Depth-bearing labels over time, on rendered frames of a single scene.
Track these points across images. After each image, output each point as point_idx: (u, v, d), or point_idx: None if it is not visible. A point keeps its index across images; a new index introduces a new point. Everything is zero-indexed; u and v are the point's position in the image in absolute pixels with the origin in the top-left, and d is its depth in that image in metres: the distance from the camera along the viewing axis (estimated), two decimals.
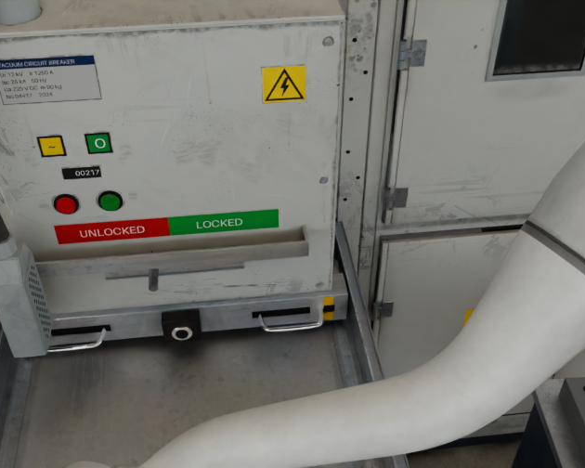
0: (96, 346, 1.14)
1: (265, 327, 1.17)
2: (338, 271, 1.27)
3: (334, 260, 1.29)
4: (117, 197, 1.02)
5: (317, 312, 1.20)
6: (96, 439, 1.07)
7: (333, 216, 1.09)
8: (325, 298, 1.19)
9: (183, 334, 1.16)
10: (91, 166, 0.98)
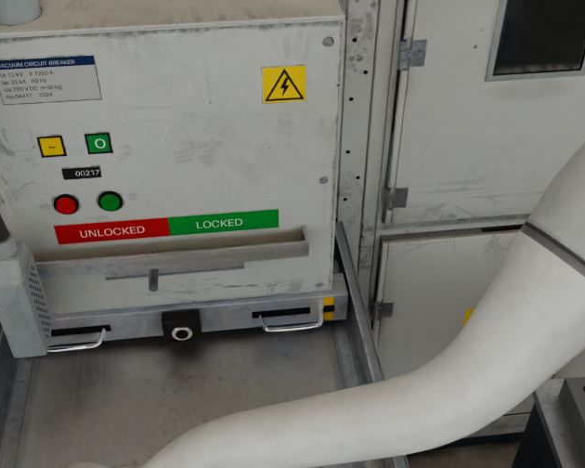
0: (96, 346, 1.14)
1: (265, 327, 1.17)
2: (338, 271, 1.27)
3: (334, 260, 1.29)
4: (117, 197, 1.02)
5: (317, 312, 1.20)
6: (96, 439, 1.07)
7: (333, 216, 1.09)
8: (325, 298, 1.19)
9: (183, 334, 1.16)
10: (91, 166, 0.98)
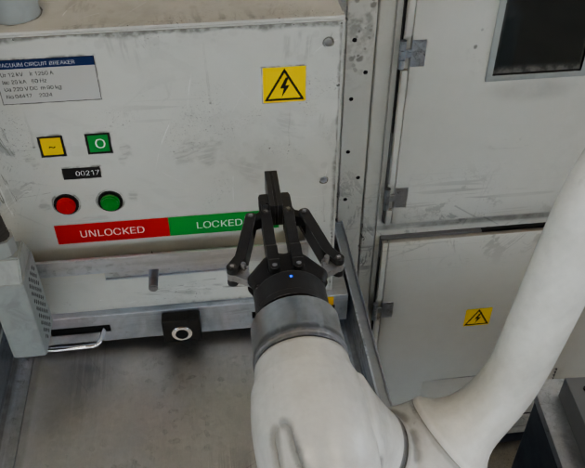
0: (96, 346, 1.14)
1: None
2: None
3: None
4: (117, 197, 1.02)
5: None
6: (96, 439, 1.07)
7: (333, 216, 1.09)
8: None
9: (183, 334, 1.16)
10: (91, 166, 0.98)
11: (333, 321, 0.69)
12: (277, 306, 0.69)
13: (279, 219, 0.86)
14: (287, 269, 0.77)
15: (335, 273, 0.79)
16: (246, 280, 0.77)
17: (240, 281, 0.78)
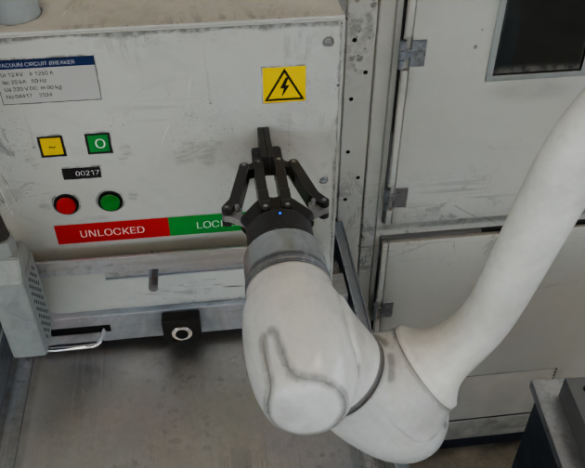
0: (96, 346, 1.14)
1: None
2: (338, 271, 1.27)
3: (334, 260, 1.29)
4: (117, 197, 1.02)
5: None
6: (96, 439, 1.07)
7: (333, 216, 1.09)
8: None
9: (183, 334, 1.16)
10: (91, 166, 0.98)
11: (318, 251, 0.77)
12: (266, 238, 0.77)
13: (271, 170, 0.94)
14: None
15: (321, 214, 0.86)
16: (240, 220, 0.85)
17: (234, 221, 0.85)
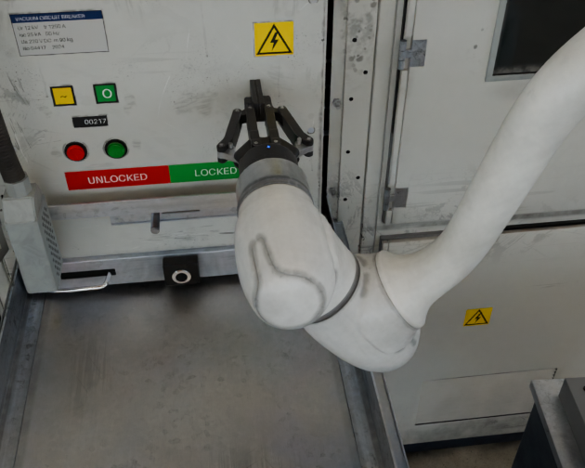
0: (102, 288, 1.24)
1: None
2: None
3: None
4: (123, 145, 1.12)
5: None
6: (96, 439, 1.07)
7: (320, 166, 1.19)
8: None
9: (182, 278, 1.26)
10: (98, 115, 1.08)
11: (302, 177, 0.86)
12: (256, 165, 0.86)
13: (262, 116, 1.04)
14: None
15: (306, 152, 0.96)
16: (233, 156, 0.94)
17: (228, 158, 0.95)
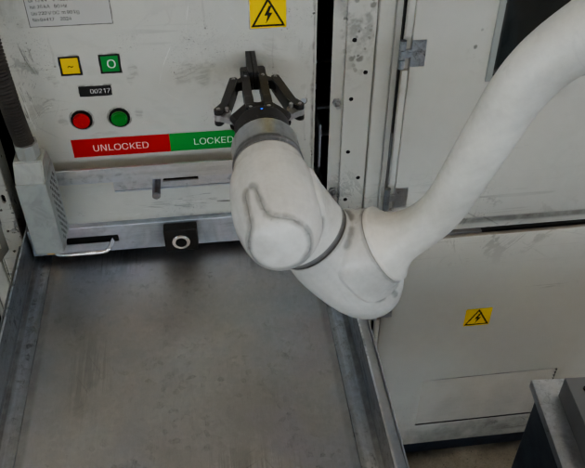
0: (106, 252, 1.31)
1: None
2: None
3: None
4: (125, 113, 1.18)
5: None
6: (96, 439, 1.07)
7: (313, 136, 1.26)
8: None
9: (182, 242, 1.33)
10: (103, 84, 1.15)
11: (292, 136, 0.93)
12: (250, 124, 0.93)
13: (256, 84, 1.10)
14: None
15: (297, 116, 1.03)
16: (228, 119, 1.01)
17: (225, 121, 1.02)
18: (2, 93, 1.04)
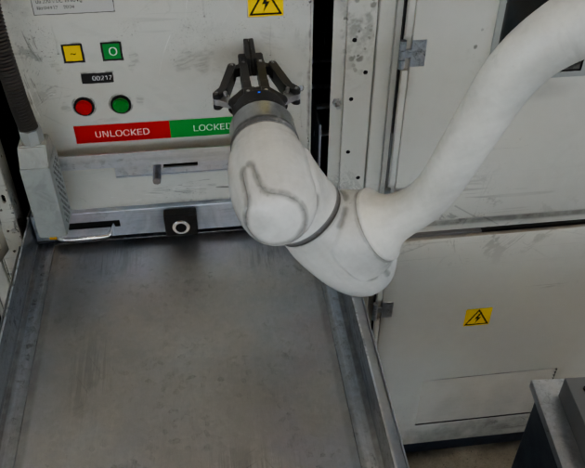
0: (107, 237, 1.34)
1: None
2: None
3: None
4: (126, 100, 1.22)
5: None
6: (96, 439, 1.07)
7: (309, 123, 1.29)
8: None
9: (182, 228, 1.36)
10: (105, 71, 1.18)
11: (288, 118, 0.96)
12: (248, 107, 0.96)
13: (254, 71, 1.13)
14: None
15: (293, 100, 1.06)
16: (227, 103, 1.04)
17: (223, 105, 1.05)
18: (6, 78, 1.07)
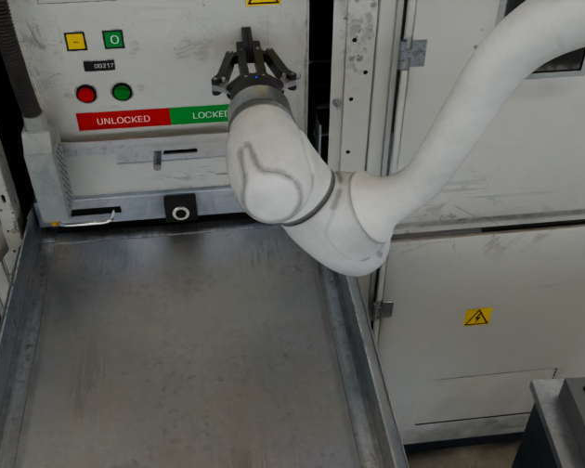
0: (107, 222, 1.37)
1: None
2: None
3: None
4: (128, 87, 1.25)
5: None
6: (96, 439, 1.07)
7: (306, 110, 1.32)
8: None
9: (182, 214, 1.39)
10: (107, 59, 1.21)
11: (284, 101, 0.99)
12: (245, 91, 0.99)
13: (252, 58, 1.17)
14: None
15: (290, 86, 1.09)
16: (226, 88, 1.07)
17: (221, 90, 1.08)
18: (11, 64, 1.10)
